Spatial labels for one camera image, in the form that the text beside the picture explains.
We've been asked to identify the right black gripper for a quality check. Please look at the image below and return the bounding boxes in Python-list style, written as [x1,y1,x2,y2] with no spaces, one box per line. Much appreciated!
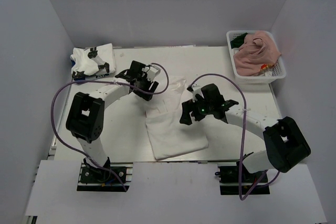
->
[180,94,214,125]

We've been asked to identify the white red-print t-shirt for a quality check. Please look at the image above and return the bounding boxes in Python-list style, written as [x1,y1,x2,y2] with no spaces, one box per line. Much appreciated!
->
[144,76,208,161]

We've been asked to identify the dark green t-shirt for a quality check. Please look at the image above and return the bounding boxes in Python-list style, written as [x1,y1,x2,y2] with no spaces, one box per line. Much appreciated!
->
[230,33,248,48]

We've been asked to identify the pink t-shirt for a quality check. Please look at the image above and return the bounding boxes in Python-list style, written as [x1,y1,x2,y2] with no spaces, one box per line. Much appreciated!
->
[233,30,281,77]

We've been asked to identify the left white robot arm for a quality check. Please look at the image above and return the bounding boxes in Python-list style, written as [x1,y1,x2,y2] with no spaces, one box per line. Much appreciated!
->
[66,61,161,182]

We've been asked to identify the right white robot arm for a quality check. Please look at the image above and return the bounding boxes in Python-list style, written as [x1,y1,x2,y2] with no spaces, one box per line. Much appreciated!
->
[180,83,311,182]

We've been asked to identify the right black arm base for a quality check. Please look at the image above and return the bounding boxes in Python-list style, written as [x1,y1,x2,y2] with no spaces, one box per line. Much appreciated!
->
[215,165,270,196]

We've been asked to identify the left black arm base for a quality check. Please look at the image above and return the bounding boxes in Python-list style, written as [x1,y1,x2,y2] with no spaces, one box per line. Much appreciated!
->
[77,163,133,193]

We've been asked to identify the folded white printed t-shirt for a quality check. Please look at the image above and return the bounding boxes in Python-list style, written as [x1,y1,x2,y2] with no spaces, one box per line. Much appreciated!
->
[70,43,116,75]

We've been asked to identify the white plastic basket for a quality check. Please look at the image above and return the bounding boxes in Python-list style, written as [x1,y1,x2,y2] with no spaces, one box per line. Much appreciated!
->
[226,30,286,84]

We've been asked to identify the folded blue t-shirt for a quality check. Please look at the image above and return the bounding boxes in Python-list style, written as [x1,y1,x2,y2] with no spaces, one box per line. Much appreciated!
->
[70,61,111,84]

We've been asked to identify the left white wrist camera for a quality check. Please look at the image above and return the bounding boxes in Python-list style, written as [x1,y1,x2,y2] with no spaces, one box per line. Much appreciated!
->
[146,65,161,81]

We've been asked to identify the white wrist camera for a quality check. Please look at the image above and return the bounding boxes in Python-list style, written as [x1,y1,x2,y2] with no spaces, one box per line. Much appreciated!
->
[188,85,203,102]
[146,65,161,81]

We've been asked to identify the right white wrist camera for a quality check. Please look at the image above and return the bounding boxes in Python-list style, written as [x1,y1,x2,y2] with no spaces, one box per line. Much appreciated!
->
[188,85,203,102]

